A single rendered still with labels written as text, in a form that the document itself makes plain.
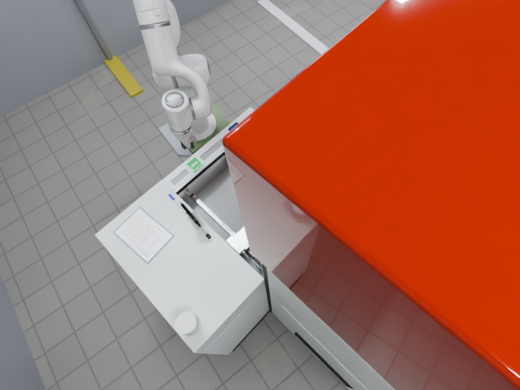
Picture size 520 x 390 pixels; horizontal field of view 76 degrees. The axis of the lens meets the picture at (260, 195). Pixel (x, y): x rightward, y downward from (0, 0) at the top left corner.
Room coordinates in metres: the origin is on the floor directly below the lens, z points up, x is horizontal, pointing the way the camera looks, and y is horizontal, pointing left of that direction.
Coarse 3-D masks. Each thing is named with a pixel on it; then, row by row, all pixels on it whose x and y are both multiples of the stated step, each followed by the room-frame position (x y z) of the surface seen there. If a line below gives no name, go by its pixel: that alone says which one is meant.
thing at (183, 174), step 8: (248, 112) 1.07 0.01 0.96; (240, 120) 1.02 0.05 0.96; (224, 128) 0.98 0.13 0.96; (216, 136) 0.95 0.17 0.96; (208, 144) 0.91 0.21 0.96; (216, 144) 0.90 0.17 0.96; (200, 152) 0.86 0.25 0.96; (208, 152) 0.86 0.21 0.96; (216, 152) 0.86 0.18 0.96; (200, 160) 0.82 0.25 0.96; (208, 160) 0.82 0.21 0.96; (176, 168) 0.80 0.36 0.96; (184, 168) 0.79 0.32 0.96; (200, 168) 0.78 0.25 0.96; (168, 176) 0.76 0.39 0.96; (176, 176) 0.76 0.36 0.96; (184, 176) 0.75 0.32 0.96; (192, 176) 0.74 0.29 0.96; (168, 184) 0.72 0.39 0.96; (176, 184) 0.71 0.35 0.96; (184, 184) 0.71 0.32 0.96
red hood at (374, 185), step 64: (448, 0) 0.55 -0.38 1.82; (512, 0) 0.53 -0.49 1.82; (320, 64) 0.43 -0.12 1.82; (384, 64) 0.41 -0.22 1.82; (448, 64) 0.40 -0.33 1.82; (512, 64) 0.38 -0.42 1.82; (256, 128) 0.31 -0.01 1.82; (320, 128) 0.30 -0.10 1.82; (384, 128) 0.28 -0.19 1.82; (448, 128) 0.27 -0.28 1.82; (512, 128) 0.26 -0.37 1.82; (256, 192) 0.25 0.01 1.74; (320, 192) 0.19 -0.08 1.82; (384, 192) 0.18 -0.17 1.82; (448, 192) 0.17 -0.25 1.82; (512, 192) 0.16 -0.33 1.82; (256, 256) 0.27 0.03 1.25; (320, 256) 0.14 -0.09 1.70; (384, 256) 0.10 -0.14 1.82; (448, 256) 0.09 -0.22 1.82; (512, 256) 0.08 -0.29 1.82; (384, 320) 0.04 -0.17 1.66; (448, 320) 0.02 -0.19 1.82; (512, 320) 0.01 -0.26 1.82; (448, 384) -0.06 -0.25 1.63; (512, 384) -0.05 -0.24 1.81
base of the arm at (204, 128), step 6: (198, 120) 1.03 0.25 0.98; (204, 120) 1.05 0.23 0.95; (210, 120) 1.11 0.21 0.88; (198, 126) 1.03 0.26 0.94; (204, 126) 1.05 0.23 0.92; (210, 126) 1.07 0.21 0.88; (198, 132) 1.03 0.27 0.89; (204, 132) 1.03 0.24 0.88; (210, 132) 1.03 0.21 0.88; (198, 138) 1.01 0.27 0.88; (204, 138) 1.00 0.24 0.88
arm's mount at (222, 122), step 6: (210, 102) 1.23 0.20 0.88; (216, 108) 1.18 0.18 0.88; (216, 114) 1.15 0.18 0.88; (222, 114) 1.15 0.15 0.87; (216, 120) 1.11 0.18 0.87; (222, 120) 1.11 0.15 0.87; (216, 126) 1.07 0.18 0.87; (222, 126) 1.07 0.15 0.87; (216, 132) 1.04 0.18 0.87; (210, 138) 1.01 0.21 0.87; (198, 144) 0.98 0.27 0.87; (204, 144) 0.97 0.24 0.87; (192, 150) 0.95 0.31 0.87
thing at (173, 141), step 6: (162, 126) 1.15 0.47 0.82; (168, 126) 1.15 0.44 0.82; (162, 132) 1.11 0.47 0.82; (168, 132) 1.11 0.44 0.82; (168, 138) 1.07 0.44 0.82; (174, 138) 1.07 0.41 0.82; (174, 144) 1.03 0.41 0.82; (180, 144) 1.03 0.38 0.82; (180, 150) 0.99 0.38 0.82; (186, 150) 0.98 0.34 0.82; (186, 156) 0.96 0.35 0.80
